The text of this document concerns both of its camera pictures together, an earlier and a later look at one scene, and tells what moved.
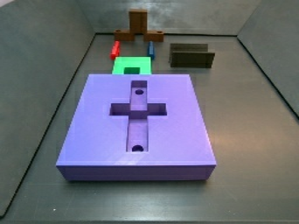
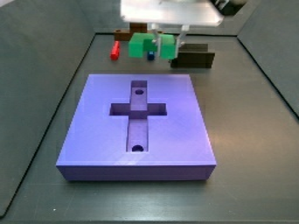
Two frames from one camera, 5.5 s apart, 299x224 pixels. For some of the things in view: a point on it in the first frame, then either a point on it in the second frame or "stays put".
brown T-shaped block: [138, 31] stays put
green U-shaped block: [140, 62] to [142, 43]
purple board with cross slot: [136, 130] stays put
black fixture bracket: [191, 55] stays put
